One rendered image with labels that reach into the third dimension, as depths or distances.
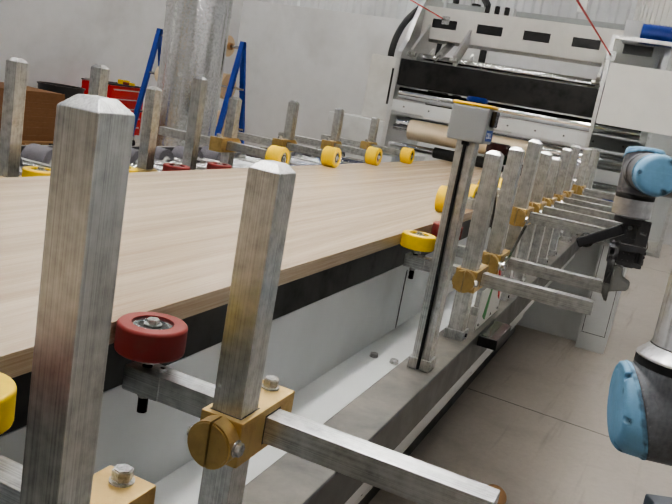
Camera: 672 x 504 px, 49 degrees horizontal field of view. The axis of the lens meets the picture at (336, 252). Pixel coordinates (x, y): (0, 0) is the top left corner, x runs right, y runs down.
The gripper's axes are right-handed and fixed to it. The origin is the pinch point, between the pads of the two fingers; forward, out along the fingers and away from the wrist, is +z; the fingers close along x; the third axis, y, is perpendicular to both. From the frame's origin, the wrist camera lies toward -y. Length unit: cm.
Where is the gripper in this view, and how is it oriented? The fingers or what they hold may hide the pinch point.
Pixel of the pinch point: (602, 294)
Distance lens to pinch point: 196.0
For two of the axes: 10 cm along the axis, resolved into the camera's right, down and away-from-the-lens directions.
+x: 4.1, -1.2, 9.0
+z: -1.5, 9.7, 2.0
